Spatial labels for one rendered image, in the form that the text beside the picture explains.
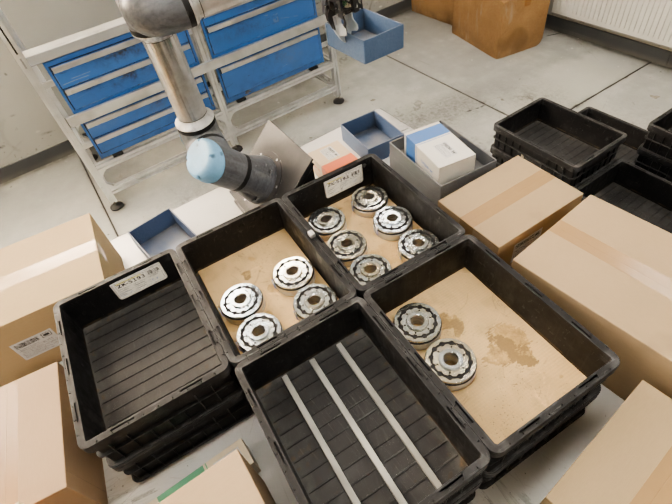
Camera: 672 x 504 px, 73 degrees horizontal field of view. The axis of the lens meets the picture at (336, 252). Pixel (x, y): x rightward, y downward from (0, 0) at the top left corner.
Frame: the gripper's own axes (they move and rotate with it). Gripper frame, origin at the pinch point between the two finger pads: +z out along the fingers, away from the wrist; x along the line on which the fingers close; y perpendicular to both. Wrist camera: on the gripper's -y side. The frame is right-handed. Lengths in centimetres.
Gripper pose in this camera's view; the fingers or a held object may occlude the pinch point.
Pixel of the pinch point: (344, 36)
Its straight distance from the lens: 151.7
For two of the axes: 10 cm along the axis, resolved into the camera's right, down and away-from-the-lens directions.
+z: 1.9, 6.2, 7.6
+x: 8.2, -5.3, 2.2
